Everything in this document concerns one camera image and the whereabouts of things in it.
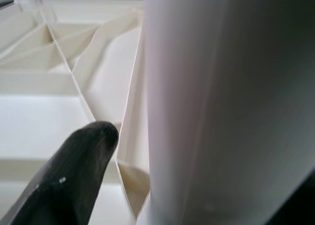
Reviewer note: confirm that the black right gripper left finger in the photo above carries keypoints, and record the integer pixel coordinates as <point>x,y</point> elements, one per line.
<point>73,175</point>

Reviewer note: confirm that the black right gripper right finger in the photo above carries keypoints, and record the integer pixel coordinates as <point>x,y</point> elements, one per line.
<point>307,210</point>

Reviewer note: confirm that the white plastic table top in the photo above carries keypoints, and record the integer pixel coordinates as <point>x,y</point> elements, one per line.
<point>37,116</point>

